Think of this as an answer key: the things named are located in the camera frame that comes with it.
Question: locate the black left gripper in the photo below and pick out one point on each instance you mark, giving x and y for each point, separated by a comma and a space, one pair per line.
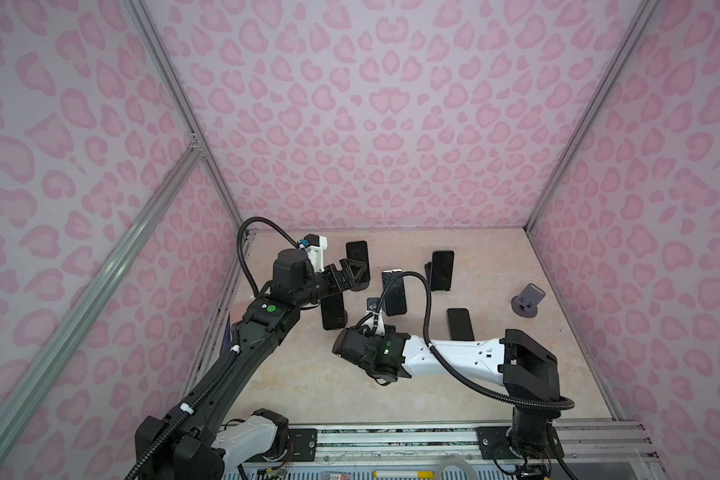
335, 283

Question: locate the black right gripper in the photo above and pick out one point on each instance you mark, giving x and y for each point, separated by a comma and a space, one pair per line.
387, 331

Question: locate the grey round stand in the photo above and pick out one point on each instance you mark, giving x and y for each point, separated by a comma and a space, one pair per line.
526, 303

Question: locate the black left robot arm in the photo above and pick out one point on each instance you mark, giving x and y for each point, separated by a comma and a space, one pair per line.
181, 445

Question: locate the round stand of back phone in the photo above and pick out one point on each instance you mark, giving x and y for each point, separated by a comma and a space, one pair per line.
360, 286

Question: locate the centre silver-edged black phone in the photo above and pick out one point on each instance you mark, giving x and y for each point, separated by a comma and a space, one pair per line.
395, 302

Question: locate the black folding stand back right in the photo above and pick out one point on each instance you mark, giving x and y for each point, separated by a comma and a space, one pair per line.
428, 274

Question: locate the yellow white marker pen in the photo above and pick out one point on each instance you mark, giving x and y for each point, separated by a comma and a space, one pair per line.
404, 474

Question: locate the clear plastic tube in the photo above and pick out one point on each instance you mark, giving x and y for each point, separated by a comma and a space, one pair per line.
459, 464

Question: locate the left corner aluminium profile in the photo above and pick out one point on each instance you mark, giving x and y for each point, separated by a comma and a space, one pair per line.
144, 24

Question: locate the corner aluminium profile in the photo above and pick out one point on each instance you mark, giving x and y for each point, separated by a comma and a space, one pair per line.
144, 24
638, 28

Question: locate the left diagonal aluminium strut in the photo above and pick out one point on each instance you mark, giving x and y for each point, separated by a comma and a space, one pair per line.
18, 409

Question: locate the right corner aluminium profile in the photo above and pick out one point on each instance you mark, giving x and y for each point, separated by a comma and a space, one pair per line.
638, 28

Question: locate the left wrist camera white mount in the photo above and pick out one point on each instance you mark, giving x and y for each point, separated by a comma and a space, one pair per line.
315, 246

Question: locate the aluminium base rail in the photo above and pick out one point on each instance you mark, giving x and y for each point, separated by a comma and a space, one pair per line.
532, 448

